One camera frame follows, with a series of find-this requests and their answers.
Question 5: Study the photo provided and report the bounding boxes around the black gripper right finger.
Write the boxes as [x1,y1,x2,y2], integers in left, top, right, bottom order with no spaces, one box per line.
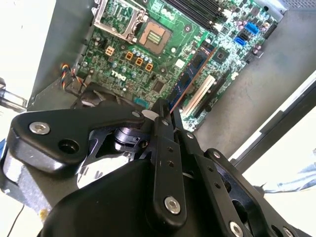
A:
[173,109,306,237]

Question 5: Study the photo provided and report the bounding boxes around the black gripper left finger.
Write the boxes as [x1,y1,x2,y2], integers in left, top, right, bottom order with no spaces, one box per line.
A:
[7,98,189,226]

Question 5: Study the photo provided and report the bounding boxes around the RAM stick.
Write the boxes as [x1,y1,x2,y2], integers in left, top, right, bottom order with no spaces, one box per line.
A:
[169,43,217,112]

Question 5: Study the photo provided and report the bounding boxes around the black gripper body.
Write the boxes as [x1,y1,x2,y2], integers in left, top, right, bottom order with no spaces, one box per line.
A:
[37,126,232,237]

